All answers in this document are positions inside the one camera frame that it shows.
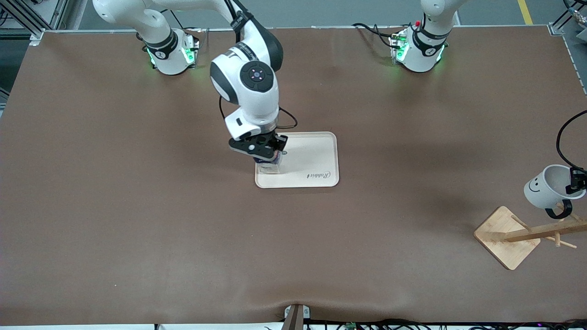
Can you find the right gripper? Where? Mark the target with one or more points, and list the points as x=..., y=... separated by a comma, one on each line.
x=278, y=139

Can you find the blue milk carton green cap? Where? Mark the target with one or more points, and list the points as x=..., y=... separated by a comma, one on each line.
x=268, y=167

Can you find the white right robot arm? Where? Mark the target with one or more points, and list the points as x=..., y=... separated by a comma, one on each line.
x=250, y=82

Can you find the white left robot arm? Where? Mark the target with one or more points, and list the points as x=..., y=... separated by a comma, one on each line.
x=419, y=50

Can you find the wooden cup rack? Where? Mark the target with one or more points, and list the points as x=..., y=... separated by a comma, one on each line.
x=504, y=238

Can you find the cream plastic tray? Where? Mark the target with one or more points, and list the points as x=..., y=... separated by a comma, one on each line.
x=312, y=158

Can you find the metal table clamp bracket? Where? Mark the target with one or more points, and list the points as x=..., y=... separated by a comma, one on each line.
x=296, y=316

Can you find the aluminium frame profile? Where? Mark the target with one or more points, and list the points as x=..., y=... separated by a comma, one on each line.
x=568, y=23
x=27, y=18

